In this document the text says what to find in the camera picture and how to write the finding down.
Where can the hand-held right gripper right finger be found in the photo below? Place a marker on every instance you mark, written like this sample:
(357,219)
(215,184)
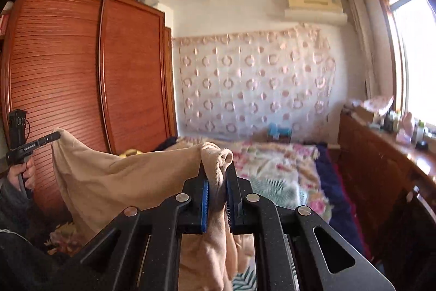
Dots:
(229,205)

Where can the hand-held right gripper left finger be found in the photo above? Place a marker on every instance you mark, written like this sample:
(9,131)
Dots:
(205,205)

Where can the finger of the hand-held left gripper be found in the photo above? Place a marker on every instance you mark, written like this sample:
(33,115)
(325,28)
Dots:
(51,138)

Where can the beige printed t-shirt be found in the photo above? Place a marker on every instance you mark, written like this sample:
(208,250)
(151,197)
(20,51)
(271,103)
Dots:
(119,182)

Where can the person's left forearm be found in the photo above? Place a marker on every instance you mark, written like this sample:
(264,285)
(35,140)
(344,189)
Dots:
(20,243)

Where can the person's left hand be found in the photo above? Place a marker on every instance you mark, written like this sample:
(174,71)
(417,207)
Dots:
(30,175)

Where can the floral blanket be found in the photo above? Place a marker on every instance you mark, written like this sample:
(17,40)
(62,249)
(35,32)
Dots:
(272,158)

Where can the yellow plush toy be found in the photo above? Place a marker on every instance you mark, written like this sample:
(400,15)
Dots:
(131,152)

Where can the blue toy box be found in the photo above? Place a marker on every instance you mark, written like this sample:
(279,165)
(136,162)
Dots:
(279,133)

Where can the wooden louvered wardrobe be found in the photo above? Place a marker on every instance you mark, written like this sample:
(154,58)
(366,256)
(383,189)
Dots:
(136,72)

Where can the sheer circle-patterned curtain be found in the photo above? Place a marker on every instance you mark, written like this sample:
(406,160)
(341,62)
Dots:
(255,83)

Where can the wooden sideboard cabinet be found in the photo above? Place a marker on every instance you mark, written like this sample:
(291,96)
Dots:
(374,154)

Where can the cardboard box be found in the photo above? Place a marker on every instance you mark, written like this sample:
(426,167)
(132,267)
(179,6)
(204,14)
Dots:
(364,115)

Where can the pink dotted cloth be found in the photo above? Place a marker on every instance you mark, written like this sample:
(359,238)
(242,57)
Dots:
(374,103)

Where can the dark wooden chair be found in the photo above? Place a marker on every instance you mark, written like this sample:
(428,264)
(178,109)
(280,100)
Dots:
(415,236)

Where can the pink figurine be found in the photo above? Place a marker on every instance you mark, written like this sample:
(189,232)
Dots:
(406,127)

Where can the small black box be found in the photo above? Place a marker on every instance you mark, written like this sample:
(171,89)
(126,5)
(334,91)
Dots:
(421,145)

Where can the white bottle green cap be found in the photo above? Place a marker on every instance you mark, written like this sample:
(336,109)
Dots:
(419,133)

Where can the white gathered window curtain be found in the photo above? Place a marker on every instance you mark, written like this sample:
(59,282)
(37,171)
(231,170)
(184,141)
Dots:
(361,38)

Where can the wooden framed window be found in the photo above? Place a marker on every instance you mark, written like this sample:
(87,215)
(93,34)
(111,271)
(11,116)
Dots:
(415,55)

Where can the cream wall air conditioner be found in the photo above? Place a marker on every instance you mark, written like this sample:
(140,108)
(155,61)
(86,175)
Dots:
(315,6)

